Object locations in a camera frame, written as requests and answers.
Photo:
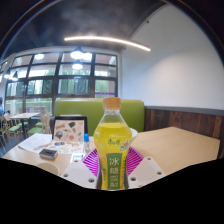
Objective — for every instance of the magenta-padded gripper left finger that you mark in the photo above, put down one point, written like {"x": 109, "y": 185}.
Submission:
{"x": 78, "y": 171}

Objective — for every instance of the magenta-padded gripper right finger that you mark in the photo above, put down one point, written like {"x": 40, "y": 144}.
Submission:
{"x": 145, "y": 171}

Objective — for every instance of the yellow drink bottle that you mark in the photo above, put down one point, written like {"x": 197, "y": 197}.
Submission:
{"x": 112, "y": 140}

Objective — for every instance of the printed white paper sheet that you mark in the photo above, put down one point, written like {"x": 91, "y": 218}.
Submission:
{"x": 68, "y": 146}

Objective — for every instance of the small blue-capped bottle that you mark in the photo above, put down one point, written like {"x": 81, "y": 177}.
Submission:
{"x": 86, "y": 143}

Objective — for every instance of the small black box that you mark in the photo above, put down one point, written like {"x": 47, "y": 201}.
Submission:
{"x": 48, "y": 154}

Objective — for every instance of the white bowl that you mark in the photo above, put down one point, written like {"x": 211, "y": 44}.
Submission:
{"x": 134, "y": 133}

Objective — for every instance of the black-framed tablet with pictures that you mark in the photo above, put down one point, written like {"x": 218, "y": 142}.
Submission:
{"x": 70, "y": 129}

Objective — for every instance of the green upholstered bench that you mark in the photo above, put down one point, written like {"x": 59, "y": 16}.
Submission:
{"x": 76, "y": 108}

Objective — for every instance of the wooden chairs with green seats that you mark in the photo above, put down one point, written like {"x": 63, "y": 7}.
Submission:
{"x": 15, "y": 128}

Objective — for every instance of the light wooden dining table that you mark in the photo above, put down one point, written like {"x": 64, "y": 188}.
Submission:
{"x": 24, "y": 115}

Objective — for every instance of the person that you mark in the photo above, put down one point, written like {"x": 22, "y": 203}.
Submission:
{"x": 1, "y": 108}

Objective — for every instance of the curved linear ceiling light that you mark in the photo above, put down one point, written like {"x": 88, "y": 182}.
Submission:
{"x": 106, "y": 40}

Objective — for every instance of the black-framed window wall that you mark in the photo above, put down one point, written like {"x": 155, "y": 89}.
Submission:
{"x": 43, "y": 86}

